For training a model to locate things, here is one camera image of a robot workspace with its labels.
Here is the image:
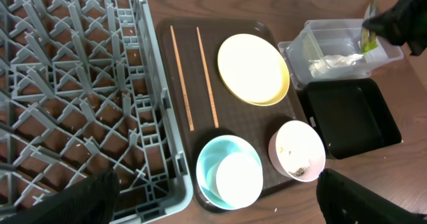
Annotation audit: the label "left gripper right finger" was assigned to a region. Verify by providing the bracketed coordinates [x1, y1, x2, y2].
[316, 169, 426, 224]

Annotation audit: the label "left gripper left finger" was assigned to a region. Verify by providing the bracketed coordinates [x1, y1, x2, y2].
[1, 169, 119, 224]

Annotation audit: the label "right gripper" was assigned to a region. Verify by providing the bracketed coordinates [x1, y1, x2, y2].
[362, 0, 426, 56]

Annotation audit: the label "green snack wrapper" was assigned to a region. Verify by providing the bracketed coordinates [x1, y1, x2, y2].
[360, 2, 378, 55]

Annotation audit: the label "rice and nut scraps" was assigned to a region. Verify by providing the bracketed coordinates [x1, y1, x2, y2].
[277, 146, 310, 177]

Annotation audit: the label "white napkin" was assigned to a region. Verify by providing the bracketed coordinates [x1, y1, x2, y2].
[308, 53, 364, 77]

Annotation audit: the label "small white cup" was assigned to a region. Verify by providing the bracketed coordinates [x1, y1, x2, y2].
[216, 153, 264, 209]

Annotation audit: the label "wooden chopstick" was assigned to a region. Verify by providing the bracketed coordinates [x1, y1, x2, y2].
[196, 27, 219, 128]
[169, 25, 194, 131]

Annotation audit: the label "light blue bowl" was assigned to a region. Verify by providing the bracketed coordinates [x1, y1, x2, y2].
[195, 135, 262, 211]

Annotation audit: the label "yellow plate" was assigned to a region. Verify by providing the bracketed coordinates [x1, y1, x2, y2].
[218, 33, 290, 106]

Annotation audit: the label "clear plastic waste bin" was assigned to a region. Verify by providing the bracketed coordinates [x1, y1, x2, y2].
[278, 19, 404, 91]

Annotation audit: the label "black waste tray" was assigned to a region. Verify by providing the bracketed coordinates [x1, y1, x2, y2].
[298, 79, 402, 159]

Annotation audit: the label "grey plastic dishwasher rack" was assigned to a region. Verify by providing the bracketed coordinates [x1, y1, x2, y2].
[1, 0, 193, 223]

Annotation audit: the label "dark brown serving tray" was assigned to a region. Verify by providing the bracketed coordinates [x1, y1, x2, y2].
[156, 17, 306, 197]

